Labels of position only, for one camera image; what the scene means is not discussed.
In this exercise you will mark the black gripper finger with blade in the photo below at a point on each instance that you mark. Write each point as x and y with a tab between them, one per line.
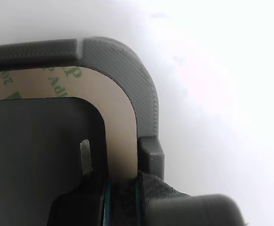
80	204

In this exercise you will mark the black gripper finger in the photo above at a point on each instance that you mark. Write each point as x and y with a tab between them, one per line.
188	209

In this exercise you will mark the beige rectangular adhesive frame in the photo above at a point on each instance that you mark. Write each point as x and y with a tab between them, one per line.
120	113

